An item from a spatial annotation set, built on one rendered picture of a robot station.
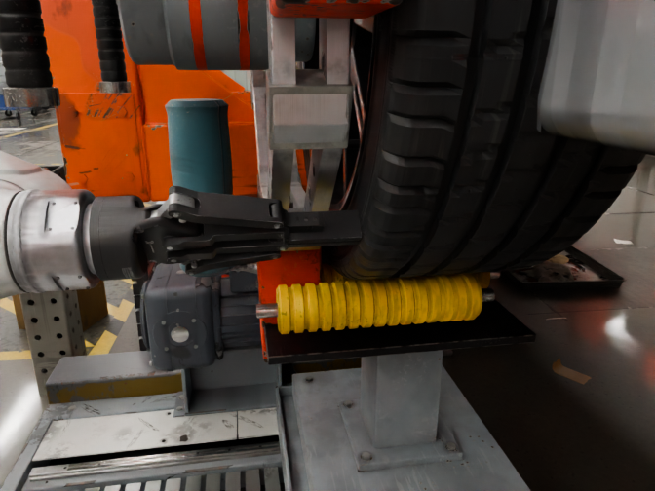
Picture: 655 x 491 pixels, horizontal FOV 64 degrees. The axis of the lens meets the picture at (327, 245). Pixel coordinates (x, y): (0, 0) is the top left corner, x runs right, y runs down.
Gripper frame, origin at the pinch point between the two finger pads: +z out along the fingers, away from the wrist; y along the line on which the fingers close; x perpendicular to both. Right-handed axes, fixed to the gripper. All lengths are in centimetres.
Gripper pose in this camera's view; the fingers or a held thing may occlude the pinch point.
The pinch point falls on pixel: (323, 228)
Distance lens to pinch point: 50.1
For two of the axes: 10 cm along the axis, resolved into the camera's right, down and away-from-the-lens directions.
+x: -1.1, -8.9, 4.4
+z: 9.9, -0.5, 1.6
